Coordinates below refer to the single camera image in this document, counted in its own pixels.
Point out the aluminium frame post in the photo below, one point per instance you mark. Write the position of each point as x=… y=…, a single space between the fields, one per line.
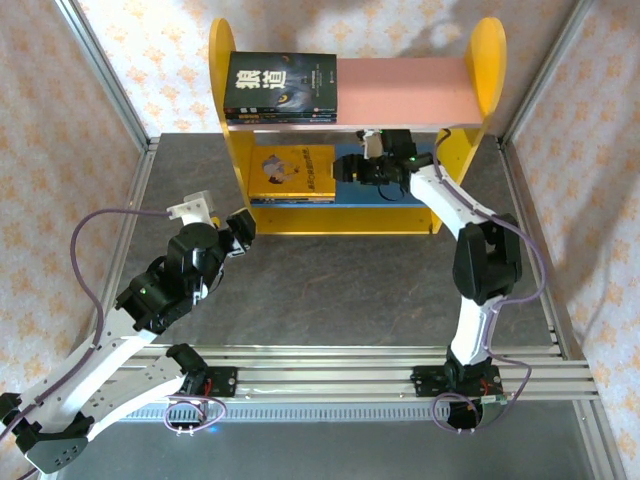
x=107 y=75
x=545 y=75

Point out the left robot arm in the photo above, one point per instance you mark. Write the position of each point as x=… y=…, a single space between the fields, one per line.
x=75 y=370

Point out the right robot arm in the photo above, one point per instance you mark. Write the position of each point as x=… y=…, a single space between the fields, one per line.
x=440 y=200

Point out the black book with antlers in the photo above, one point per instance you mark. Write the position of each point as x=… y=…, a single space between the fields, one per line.
x=280 y=116

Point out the brown scroll cover book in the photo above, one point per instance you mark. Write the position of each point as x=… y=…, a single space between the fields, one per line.
x=292 y=198

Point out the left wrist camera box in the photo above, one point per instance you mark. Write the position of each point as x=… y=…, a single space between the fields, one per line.
x=192 y=210

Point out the black sage portrait book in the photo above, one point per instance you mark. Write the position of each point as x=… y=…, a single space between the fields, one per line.
x=280 y=121

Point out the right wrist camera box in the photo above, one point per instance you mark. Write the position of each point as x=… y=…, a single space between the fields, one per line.
x=372 y=145

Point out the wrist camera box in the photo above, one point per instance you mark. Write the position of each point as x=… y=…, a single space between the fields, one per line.
x=372 y=145
x=192 y=210

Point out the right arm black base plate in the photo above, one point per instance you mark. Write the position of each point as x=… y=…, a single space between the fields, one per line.
x=425 y=382

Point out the yellow cartoon cover book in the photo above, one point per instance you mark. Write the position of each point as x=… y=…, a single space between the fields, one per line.
x=295 y=170

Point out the small green circuit board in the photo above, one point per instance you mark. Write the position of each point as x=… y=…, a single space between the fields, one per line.
x=495 y=400

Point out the blue-tinted sage portrait book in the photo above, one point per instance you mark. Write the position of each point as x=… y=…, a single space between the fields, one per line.
x=292 y=201

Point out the black wolf eyes book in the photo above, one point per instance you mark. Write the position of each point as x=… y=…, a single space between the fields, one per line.
x=280 y=80

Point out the yellow bookshelf pink blue shelves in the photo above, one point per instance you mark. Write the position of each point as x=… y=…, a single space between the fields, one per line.
x=350 y=220

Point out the aluminium side rail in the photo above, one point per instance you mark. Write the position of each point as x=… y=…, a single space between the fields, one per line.
x=132 y=200
x=517 y=190

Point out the aluminium mounting rails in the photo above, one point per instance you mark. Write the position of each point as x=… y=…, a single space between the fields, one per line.
x=325 y=375

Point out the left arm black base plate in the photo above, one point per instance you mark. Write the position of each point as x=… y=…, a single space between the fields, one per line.
x=225 y=382

